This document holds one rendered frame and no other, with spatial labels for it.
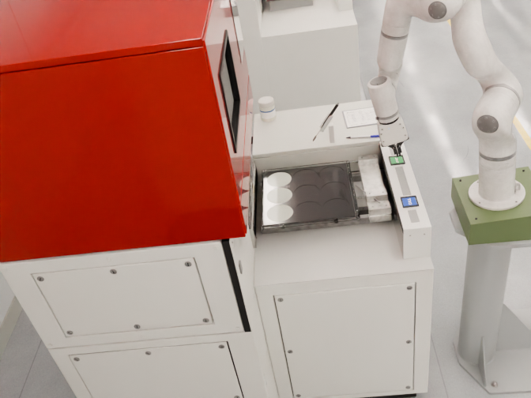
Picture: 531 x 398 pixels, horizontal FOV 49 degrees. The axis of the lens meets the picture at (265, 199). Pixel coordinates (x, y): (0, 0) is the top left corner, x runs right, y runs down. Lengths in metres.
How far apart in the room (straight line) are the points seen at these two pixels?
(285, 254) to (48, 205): 0.90
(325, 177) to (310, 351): 0.69
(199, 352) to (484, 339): 1.27
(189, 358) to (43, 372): 1.32
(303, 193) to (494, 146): 0.73
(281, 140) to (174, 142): 1.09
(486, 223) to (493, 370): 0.91
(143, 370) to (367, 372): 0.91
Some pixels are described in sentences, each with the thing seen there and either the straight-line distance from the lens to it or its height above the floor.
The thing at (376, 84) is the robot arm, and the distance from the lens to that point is 2.11.
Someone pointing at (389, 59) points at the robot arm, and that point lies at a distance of 2.03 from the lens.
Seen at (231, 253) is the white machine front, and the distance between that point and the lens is 1.68.
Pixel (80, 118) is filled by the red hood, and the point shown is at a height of 1.66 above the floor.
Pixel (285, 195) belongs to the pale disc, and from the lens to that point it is 2.29.
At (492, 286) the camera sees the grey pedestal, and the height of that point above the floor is 0.52.
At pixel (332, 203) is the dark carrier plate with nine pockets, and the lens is 2.23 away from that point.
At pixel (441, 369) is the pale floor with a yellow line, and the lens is 2.82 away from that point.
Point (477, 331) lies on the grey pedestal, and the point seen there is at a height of 0.25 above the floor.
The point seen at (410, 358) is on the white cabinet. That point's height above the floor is 0.33.
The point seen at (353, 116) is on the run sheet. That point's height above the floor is 0.97.
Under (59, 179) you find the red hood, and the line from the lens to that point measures 1.61.
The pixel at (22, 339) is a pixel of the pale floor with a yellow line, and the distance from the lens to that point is 3.45.
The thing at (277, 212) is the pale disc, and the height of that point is 0.90.
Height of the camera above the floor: 2.30
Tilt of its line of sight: 38 degrees down
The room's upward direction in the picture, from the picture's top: 10 degrees counter-clockwise
